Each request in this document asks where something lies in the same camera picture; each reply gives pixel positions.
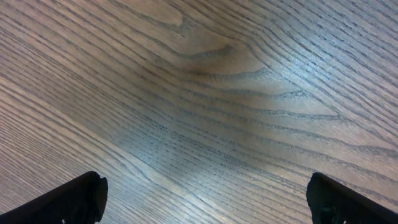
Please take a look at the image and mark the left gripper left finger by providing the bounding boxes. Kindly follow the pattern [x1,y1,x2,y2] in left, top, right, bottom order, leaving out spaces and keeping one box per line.
[1,171,108,224]

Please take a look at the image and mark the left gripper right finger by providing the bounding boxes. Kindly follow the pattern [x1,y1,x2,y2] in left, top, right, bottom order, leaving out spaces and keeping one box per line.
[306,172,397,224]

